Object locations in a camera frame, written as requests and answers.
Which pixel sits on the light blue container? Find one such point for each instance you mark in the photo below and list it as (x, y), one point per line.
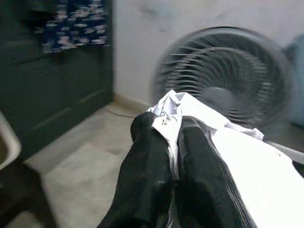
(295, 83)

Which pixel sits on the large black floor fan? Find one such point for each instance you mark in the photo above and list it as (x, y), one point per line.
(225, 71)

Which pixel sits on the dark panelled door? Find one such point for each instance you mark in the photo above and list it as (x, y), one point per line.
(59, 95)

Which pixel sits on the blue white patterned cloth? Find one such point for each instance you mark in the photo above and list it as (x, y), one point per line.
(76, 26)

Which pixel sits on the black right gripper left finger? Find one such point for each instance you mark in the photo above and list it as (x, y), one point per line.
(142, 178)

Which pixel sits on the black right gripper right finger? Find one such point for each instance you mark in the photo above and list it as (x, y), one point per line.
(202, 185)

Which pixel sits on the white pillow with black lettering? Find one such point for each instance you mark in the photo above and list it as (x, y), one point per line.
(249, 171)

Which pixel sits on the white plastic basin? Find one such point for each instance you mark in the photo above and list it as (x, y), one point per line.
(9, 142)

